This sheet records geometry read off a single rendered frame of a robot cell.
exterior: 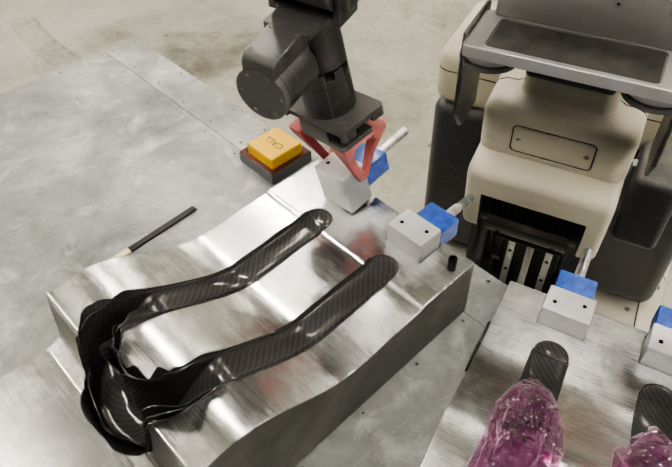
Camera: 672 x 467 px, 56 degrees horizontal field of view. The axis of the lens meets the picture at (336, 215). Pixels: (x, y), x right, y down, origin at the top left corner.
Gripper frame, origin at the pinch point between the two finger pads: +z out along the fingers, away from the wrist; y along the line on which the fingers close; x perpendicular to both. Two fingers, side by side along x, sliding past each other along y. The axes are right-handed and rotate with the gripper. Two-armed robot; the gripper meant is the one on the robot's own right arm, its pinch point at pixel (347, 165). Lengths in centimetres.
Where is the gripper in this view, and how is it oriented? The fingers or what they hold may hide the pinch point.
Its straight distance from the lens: 75.8
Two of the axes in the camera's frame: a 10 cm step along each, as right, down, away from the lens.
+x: 7.1, -5.9, 3.8
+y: 6.8, 4.1, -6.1
